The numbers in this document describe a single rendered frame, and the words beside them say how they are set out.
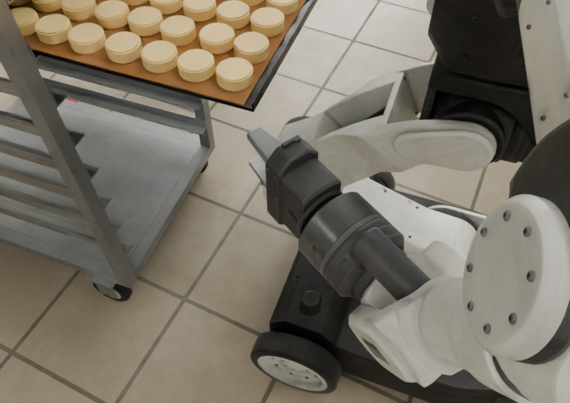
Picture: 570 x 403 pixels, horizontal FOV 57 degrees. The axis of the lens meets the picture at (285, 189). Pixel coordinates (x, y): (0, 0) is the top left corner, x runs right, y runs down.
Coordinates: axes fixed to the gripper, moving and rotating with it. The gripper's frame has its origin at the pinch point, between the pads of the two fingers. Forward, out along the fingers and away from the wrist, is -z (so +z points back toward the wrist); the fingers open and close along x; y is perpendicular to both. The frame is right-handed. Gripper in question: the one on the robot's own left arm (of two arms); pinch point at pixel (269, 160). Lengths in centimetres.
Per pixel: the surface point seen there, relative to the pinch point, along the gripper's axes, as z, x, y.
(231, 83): -13.2, 0.7, -3.6
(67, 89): -95, -55, 3
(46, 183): -46, -35, 21
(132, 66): -25.9, -0.9, 4.5
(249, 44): -17.9, 1.1, -9.9
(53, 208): -48, -44, 23
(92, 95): -88, -55, -2
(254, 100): -9.0, 0.3, -4.4
